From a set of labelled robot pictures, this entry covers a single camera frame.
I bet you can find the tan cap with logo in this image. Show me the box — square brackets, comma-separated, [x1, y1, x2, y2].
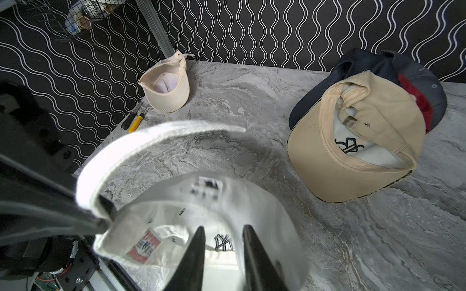
[287, 70, 426, 203]

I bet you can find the white cap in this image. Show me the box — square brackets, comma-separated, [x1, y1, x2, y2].
[75, 121, 309, 291]

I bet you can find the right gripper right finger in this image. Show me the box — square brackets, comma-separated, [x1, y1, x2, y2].
[242, 225, 288, 291]

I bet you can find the aluminium frame post left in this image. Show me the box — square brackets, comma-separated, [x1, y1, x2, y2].
[136, 0, 176, 58]

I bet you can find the grey and red cap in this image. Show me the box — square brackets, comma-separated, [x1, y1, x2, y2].
[380, 51, 447, 133]

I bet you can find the cream cap with text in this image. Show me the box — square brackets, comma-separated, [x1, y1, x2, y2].
[138, 50, 191, 113]

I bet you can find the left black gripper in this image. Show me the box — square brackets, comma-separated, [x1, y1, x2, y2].
[1, 80, 110, 246]

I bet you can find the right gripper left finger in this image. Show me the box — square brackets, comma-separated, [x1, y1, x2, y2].
[164, 226, 206, 291]

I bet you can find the dark navy cap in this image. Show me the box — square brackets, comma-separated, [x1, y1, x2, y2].
[289, 48, 400, 130]

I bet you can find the black wire basket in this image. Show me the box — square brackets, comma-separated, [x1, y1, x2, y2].
[17, 0, 127, 42]

